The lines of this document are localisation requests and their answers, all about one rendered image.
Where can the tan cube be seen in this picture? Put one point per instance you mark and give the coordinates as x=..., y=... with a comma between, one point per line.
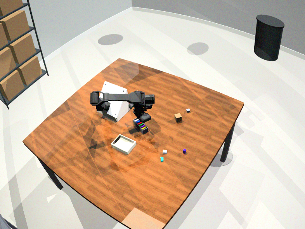
x=178, y=117

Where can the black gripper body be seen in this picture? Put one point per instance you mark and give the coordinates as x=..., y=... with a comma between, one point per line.
x=144, y=117

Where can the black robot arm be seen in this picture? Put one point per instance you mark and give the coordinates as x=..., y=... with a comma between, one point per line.
x=137, y=98

